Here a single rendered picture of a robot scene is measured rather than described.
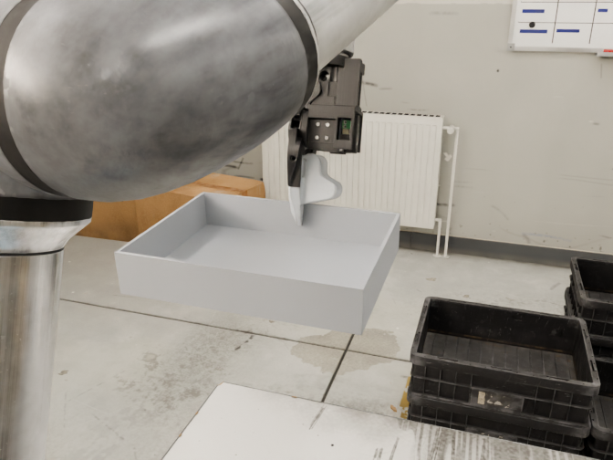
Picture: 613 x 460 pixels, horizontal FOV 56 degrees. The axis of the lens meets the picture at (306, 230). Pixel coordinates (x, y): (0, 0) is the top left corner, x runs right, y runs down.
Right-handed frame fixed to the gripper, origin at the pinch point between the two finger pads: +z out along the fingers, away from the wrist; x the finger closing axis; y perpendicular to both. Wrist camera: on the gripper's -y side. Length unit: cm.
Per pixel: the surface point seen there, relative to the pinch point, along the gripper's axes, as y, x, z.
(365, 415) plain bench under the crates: 8.9, 20.8, 33.8
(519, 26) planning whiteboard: 45, 229, -85
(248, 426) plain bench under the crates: -9.0, 13.7, 36.0
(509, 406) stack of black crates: 37, 60, 43
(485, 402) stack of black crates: 31, 60, 42
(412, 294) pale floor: 7, 212, 48
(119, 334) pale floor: -113, 147, 68
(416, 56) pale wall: -3, 237, -71
